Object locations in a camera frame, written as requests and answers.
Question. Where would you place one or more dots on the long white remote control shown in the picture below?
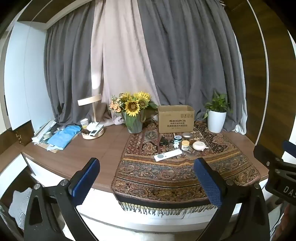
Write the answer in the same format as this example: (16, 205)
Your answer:
(167, 155)

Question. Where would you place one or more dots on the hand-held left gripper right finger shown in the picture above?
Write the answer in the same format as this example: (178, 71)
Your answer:
(208, 183)

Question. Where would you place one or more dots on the blue cloth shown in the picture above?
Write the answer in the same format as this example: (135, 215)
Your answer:
(63, 138)

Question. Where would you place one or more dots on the cream round case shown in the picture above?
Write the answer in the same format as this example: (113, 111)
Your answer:
(198, 146)

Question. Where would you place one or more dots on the cardboard box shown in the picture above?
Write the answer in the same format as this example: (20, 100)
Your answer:
(175, 120)

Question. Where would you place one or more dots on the white printed cup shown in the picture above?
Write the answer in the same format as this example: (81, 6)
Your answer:
(84, 123)

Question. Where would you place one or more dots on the pale green ribbed vase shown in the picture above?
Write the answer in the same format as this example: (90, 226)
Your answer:
(134, 124)

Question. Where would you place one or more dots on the patterned fringed table cloth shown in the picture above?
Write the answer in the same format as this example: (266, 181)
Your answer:
(180, 176)

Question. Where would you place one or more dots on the sunflower bouquet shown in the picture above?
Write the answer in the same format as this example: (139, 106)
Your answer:
(133, 104)

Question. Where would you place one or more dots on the small white figurine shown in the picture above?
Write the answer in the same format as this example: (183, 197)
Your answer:
(176, 145)

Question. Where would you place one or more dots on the striped cloth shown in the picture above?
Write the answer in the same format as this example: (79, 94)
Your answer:
(19, 206)

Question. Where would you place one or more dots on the small jar with yellow lid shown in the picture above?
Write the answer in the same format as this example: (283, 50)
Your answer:
(185, 145)

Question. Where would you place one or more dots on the green plant in white pot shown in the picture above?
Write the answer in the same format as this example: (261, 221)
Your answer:
(217, 120)

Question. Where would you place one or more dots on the silver metal bowl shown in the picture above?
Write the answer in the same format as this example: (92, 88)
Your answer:
(186, 135)

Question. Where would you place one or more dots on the long white boxes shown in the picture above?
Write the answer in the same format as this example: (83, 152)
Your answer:
(42, 132)

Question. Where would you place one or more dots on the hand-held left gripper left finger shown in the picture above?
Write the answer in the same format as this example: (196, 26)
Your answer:
(84, 183)

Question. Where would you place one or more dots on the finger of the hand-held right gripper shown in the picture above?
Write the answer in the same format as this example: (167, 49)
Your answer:
(289, 148)
(266, 154)

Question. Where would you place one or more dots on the round tin with label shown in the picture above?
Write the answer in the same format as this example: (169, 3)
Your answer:
(177, 138)

